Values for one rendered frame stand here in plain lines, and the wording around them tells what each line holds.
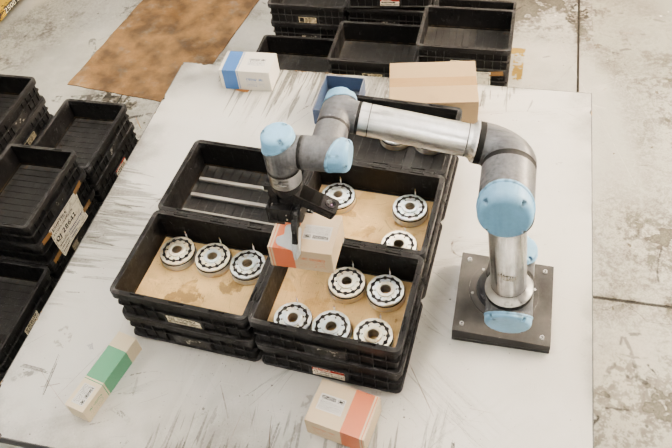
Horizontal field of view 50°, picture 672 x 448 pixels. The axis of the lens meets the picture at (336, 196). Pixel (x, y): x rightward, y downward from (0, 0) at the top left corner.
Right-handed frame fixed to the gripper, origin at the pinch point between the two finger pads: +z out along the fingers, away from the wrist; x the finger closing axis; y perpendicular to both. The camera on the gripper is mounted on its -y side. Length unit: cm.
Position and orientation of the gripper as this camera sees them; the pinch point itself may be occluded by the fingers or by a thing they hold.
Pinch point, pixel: (306, 237)
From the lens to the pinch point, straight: 178.7
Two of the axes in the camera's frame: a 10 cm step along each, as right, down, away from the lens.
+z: 0.9, 6.6, 7.4
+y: -9.7, -1.0, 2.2
